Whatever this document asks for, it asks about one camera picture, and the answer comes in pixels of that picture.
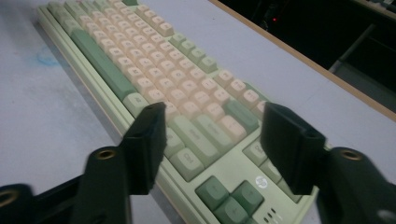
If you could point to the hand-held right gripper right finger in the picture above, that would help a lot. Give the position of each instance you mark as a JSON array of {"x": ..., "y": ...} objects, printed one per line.
[{"x": 292, "y": 149}]

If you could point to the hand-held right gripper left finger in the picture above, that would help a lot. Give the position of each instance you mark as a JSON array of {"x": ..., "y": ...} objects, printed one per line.
[{"x": 146, "y": 149}]

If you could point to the green and cream keyboard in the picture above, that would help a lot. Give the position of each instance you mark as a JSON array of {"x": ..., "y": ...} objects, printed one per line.
[{"x": 186, "y": 93}]

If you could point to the white table sheet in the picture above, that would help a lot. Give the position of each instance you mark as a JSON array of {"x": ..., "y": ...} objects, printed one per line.
[{"x": 46, "y": 124}]

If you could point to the dark equipment with red light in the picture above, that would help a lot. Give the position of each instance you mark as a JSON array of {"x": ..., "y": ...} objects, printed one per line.
[{"x": 274, "y": 19}]

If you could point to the white metal desk frame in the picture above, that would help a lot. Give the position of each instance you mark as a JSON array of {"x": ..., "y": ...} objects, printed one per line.
[{"x": 351, "y": 48}]

